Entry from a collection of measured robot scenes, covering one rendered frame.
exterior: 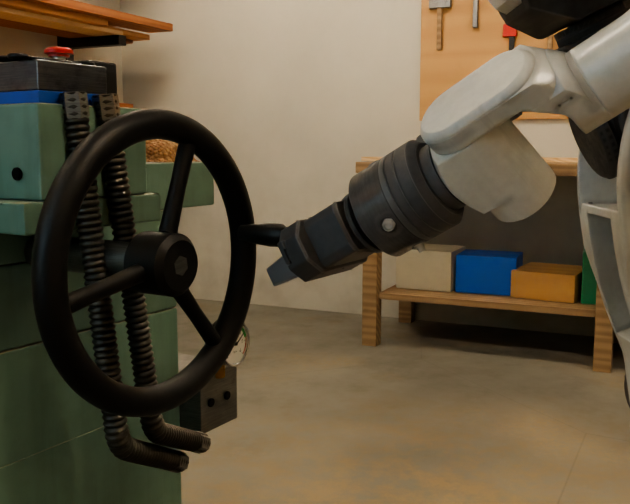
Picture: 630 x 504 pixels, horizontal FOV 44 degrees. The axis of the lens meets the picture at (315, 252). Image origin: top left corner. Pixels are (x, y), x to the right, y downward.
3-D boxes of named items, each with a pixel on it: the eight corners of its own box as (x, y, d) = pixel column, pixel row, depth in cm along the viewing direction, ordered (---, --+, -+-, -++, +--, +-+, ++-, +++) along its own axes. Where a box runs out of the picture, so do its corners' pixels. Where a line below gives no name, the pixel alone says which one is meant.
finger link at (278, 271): (267, 263, 82) (310, 236, 79) (280, 290, 81) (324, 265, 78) (258, 265, 81) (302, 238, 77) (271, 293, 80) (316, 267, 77)
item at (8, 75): (38, 103, 72) (35, 41, 71) (-36, 106, 78) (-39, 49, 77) (139, 108, 83) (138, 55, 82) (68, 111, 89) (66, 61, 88)
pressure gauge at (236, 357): (222, 386, 102) (221, 325, 101) (199, 381, 104) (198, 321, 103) (250, 374, 107) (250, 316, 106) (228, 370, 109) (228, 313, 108)
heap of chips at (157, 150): (161, 162, 100) (160, 132, 99) (84, 161, 107) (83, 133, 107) (206, 161, 107) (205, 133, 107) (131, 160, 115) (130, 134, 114)
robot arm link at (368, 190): (305, 307, 72) (408, 251, 66) (261, 215, 74) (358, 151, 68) (368, 287, 83) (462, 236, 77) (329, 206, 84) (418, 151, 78)
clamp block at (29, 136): (38, 202, 72) (33, 101, 70) (-53, 197, 79) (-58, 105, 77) (151, 193, 84) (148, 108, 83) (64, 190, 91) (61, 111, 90)
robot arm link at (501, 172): (452, 267, 72) (563, 209, 66) (379, 196, 67) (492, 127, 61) (448, 188, 80) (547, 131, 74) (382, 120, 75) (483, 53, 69)
